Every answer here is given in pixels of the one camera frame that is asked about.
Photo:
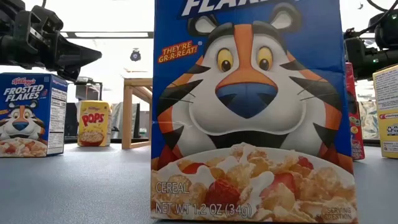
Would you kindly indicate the yellow Corn Pops cereal box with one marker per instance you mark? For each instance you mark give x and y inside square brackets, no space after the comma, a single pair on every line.
[387,110]
[93,123]

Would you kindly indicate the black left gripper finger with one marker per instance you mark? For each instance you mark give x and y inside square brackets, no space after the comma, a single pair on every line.
[77,54]
[73,73]

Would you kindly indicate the black ceiling light track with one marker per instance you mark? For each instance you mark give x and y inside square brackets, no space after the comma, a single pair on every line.
[109,35]

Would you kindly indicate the black table frame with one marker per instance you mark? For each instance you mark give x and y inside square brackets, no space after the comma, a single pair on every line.
[116,140]

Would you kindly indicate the dark partition panel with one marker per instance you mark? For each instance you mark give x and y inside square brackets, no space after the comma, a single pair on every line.
[71,119]

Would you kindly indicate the blue Frosted Flakes cereal box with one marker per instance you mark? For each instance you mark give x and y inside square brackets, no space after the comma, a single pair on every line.
[28,115]
[248,109]

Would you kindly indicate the grey cover sheet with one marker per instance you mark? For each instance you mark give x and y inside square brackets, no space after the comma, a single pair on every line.
[116,118]

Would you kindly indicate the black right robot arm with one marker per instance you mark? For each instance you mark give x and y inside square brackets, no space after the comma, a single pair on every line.
[387,31]

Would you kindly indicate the floral patterned curtain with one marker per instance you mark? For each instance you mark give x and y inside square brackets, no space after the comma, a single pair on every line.
[368,119]

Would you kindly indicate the black ceiling-mounted camera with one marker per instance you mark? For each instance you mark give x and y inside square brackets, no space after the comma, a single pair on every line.
[135,55]

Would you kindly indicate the wooden slatted shelf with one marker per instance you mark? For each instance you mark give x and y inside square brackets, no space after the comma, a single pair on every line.
[127,115]

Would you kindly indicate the black metal rack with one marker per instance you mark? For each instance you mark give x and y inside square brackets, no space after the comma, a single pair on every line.
[88,91]

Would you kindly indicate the red Froot Loops cereal box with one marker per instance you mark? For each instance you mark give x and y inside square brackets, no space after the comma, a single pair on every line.
[355,124]

